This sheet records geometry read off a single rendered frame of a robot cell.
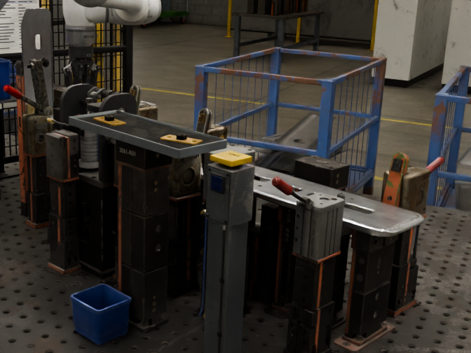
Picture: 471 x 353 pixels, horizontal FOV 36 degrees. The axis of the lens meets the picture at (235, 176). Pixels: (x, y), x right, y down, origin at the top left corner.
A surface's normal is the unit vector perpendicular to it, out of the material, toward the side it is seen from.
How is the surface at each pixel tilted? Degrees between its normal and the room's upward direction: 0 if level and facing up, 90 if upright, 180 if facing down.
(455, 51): 90
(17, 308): 0
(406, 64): 90
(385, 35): 90
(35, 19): 90
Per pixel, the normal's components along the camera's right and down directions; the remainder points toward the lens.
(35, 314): 0.04, -0.96
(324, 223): 0.73, 0.23
